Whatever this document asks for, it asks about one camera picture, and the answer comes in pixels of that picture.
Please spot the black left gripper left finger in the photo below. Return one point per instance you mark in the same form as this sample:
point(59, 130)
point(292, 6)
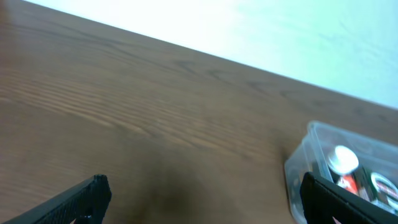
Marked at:
point(86, 202)

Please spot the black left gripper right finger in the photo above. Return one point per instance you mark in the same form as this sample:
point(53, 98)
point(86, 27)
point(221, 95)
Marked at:
point(325, 202)

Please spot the red Panadol ActiFast box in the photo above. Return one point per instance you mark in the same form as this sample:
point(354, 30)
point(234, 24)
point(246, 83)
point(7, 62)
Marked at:
point(348, 183)

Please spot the dark bottle white cap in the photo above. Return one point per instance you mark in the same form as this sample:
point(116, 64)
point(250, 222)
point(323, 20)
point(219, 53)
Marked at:
point(341, 161)

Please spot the green Zam-Buk box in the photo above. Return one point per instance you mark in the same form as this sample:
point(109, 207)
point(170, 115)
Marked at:
point(379, 191)

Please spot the clear plastic container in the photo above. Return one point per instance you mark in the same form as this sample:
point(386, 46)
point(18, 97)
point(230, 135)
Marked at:
point(310, 156)

